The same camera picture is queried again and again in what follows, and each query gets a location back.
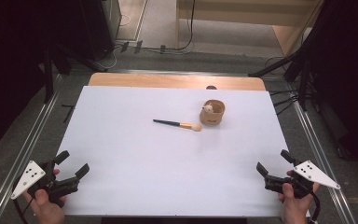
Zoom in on beige cup with bear figure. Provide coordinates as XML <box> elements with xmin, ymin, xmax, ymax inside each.
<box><xmin>199</xmin><ymin>98</ymin><xmax>227</xmax><ymax>127</ymax></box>

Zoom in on wooden table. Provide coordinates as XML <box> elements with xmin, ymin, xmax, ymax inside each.
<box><xmin>88</xmin><ymin>72</ymin><xmax>267</xmax><ymax>92</ymax></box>

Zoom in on black handled makeup brush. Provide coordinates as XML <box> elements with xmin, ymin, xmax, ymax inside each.
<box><xmin>152</xmin><ymin>119</ymin><xmax>203</xmax><ymax>133</ymax></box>

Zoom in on metal floor rail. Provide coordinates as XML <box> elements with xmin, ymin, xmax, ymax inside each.
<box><xmin>286</xmin><ymin>81</ymin><xmax>358</xmax><ymax>224</ymax></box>
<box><xmin>0</xmin><ymin>74</ymin><xmax>63</xmax><ymax>224</ymax></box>

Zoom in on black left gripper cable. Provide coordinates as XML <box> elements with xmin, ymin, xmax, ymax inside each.
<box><xmin>11</xmin><ymin>198</ymin><xmax>34</xmax><ymax>224</ymax></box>

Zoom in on black curtain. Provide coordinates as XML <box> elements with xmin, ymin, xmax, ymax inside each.
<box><xmin>304</xmin><ymin>0</ymin><xmax>358</xmax><ymax>172</ymax></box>
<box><xmin>0</xmin><ymin>0</ymin><xmax>85</xmax><ymax>155</ymax></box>

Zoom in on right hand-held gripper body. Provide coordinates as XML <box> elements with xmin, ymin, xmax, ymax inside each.
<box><xmin>264</xmin><ymin>160</ymin><xmax>342</xmax><ymax>200</ymax></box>

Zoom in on white table cover board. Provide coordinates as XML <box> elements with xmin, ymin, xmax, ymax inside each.
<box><xmin>55</xmin><ymin>85</ymin><xmax>311</xmax><ymax>218</ymax></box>

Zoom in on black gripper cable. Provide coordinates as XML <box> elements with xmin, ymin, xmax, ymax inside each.
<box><xmin>309</xmin><ymin>191</ymin><xmax>322</xmax><ymax>224</ymax></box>
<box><xmin>11</xmin><ymin>198</ymin><xmax>34</xmax><ymax>224</ymax></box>

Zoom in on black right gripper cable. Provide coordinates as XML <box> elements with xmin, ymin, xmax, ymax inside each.
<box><xmin>309</xmin><ymin>191</ymin><xmax>322</xmax><ymax>224</ymax></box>

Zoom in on black cabinet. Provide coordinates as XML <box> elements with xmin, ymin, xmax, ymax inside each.
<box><xmin>79</xmin><ymin>0</ymin><xmax>123</xmax><ymax>63</ymax></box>

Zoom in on white floor cable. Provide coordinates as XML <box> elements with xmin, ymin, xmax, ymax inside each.
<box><xmin>103</xmin><ymin>13</ymin><xmax>132</xmax><ymax>71</ymax></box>

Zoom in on light wooden shelf unit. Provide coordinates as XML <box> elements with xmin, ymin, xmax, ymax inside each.
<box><xmin>175</xmin><ymin>0</ymin><xmax>325</xmax><ymax>58</ymax></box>

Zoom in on person's left hand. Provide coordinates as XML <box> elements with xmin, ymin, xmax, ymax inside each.
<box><xmin>22</xmin><ymin>168</ymin><xmax>67</xmax><ymax>224</ymax></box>

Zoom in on black stand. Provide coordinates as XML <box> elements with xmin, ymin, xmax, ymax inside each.
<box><xmin>42</xmin><ymin>43</ymin><xmax>109</xmax><ymax>105</ymax></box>
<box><xmin>247</xmin><ymin>46</ymin><xmax>312</xmax><ymax>112</ymax></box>

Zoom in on black hanging cable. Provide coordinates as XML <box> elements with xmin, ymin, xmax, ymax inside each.
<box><xmin>143</xmin><ymin>0</ymin><xmax>198</xmax><ymax>53</ymax></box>

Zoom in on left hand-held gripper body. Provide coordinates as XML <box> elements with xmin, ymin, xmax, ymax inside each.
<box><xmin>10</xmin><ymin>160</ymin><xmax>80</xmax><ymax>208</ymax></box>

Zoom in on person's right hand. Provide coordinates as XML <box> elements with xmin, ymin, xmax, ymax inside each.
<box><xmin>277</xmin><ymin>169</ymin><xmax>321</xmax><ymax>224</ymax></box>

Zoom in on bundle of black floor cables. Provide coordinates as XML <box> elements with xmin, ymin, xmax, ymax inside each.
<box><xmin>268</xmin><ymin>88</ymin><xmax>300</xmax><ymax>117</ymax></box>

